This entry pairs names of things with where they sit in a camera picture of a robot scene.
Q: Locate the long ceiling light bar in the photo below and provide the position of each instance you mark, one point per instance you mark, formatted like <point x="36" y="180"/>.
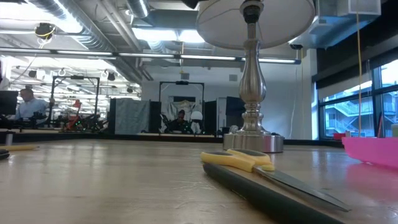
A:
<point x="202" y="57"/>

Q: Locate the person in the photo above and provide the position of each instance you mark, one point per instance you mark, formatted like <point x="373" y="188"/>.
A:
<point x="29" y="107"/>
<point x="180" y="123"/>

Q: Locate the black ceiling dome camera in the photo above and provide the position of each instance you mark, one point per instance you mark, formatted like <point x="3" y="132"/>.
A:
<point x="45" y="30"/>

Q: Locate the black aluminium table frame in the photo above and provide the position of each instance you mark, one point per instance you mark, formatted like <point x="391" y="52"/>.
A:
<point x="62" y="137"/>

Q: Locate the black rig frame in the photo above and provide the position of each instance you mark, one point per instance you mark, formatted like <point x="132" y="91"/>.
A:
<point x="182" y="83"/>
<point x="77" y="77"/>

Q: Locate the pink plastic bin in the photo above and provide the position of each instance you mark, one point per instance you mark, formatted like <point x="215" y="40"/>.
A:
<point x="371" y="152"/>

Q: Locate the dark screen panel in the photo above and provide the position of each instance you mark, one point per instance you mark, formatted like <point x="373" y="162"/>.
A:
<point x="231" y="109"/>

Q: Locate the silver table lamp white shade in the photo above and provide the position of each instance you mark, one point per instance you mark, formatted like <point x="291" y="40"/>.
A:
<point x="252" y="81"/>

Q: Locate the black monitor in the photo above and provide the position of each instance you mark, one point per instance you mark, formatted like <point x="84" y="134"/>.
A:
<point x="7" y="102"/>

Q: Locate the black security camera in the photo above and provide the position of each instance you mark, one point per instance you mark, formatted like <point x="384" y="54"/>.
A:
<point x="296" y="46"/>

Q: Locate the red machine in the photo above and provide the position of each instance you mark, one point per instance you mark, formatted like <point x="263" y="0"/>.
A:
<point x="76" y="103"/>

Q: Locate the red bin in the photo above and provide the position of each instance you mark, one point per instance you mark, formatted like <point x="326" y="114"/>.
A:
<point x="337" y="136"/>

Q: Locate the white round object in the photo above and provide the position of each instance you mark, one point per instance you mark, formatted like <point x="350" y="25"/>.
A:
<point x="196" y="115"/>

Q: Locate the small grey metal post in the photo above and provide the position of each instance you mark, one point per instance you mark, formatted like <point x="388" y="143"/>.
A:
<point x="8" y="139"/>

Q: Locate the grey partition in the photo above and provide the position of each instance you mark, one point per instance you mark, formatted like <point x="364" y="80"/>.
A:
<point x="129" y="115"/>

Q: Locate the white air unit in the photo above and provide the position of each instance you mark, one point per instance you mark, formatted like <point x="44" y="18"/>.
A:
<point x="335" y="28"/>

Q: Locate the beige draped cloth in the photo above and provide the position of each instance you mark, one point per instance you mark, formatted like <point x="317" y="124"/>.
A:
<point x="186" y="105"/>

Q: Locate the pale green container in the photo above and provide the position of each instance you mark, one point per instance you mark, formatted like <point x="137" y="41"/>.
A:
<point x="395" y="130"/>

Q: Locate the round metal ventilation duct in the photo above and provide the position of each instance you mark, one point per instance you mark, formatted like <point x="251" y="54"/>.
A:
<point x="138" y="7"/>

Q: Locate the light wooden pencil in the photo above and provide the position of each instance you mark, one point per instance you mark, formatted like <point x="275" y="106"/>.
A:
<point x="18" y="148"/>

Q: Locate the window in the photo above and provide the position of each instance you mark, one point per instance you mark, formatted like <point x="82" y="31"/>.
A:
<point x="342" y="118"/>

